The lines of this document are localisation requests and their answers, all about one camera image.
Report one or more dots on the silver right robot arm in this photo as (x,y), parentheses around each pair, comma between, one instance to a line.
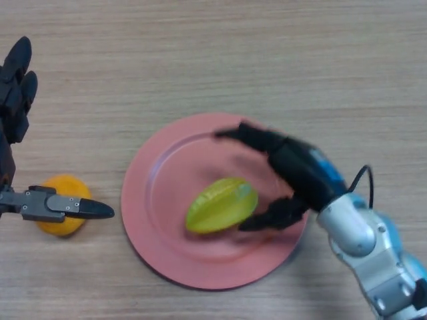
(367,240)

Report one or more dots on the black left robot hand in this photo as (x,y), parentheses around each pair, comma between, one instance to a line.
(16,103)

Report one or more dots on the orange round fruit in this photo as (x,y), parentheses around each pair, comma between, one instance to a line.
(63,228)

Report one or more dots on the yellow starfruit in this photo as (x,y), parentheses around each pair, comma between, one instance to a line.
(220,206)

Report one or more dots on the pink round plate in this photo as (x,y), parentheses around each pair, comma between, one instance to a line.
(166,233)

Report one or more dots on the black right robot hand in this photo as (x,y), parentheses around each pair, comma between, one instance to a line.
(303,170)

